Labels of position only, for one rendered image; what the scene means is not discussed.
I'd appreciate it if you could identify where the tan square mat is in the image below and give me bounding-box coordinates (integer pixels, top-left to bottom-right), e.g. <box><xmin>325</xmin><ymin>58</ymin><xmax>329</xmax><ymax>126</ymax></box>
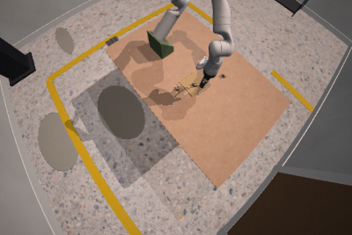
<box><xmin>180</xmin><ymin>72</ymin><xmax>202</xmax><ymax>97</ymax></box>

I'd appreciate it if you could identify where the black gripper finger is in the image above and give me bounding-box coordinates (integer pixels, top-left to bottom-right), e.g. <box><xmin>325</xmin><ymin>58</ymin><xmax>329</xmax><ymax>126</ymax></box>
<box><xmin>199</xmin><ymin>76</ymin><xmax>210</xmax><ymax>89</ymax></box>

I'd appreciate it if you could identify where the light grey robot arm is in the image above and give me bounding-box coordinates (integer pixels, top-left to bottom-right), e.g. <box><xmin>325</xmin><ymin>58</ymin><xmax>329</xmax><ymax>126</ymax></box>
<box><xmin>153</xmin><ymin>0</ymin><xmax>234</xmax><ymax>76</ymax></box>

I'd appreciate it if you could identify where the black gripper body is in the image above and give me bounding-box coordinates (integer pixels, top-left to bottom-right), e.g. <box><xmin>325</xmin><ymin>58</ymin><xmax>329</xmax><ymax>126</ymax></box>
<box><xmin>203</xmin><ymin>70</ymin><xmax>216</xmax><ymax>81</ymax></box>

